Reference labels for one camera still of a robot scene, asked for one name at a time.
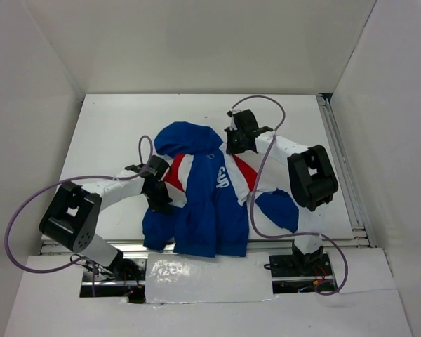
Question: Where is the blue white red jacket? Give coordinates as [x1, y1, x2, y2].
[142, 121, 298, 258]

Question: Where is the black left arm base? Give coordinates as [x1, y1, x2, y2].
[79, 258, 147, 304]

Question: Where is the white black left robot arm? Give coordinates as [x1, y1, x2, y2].
[39, 155, 173, 280]

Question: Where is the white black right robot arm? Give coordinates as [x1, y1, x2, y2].
[225, 110, 338, 275]

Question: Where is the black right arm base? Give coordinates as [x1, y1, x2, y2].
[264, 253, 337, 294]

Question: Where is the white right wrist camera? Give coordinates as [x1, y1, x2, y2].
[227, 109, 241, 131]

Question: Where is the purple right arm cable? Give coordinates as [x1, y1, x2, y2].
[230, 94, 349, 296]

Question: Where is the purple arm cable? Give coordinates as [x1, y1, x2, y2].
[230, 94, 349, 296]
[4, 135, 155, 296]

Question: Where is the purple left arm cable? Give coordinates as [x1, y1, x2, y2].
[4, 135, 155, 296]

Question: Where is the aluminium side rail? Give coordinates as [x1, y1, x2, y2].
[316, 93, 377, 248]

